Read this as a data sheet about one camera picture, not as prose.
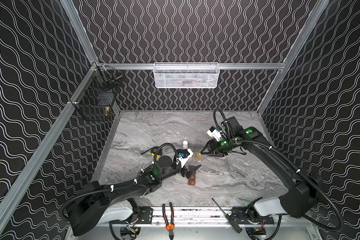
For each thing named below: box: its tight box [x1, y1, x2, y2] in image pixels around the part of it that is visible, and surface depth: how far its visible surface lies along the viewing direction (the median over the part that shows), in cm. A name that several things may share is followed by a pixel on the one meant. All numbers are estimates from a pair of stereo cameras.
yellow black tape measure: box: [151, 146, 163, 158], surface depth 98 cm
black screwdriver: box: [211, 198, 243, 234], surface depth 72 cm
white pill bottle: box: [182, 140, 188, 149], surface depth 97 cm
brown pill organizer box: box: [188, 172, 196, 187], surface depth 86 cm
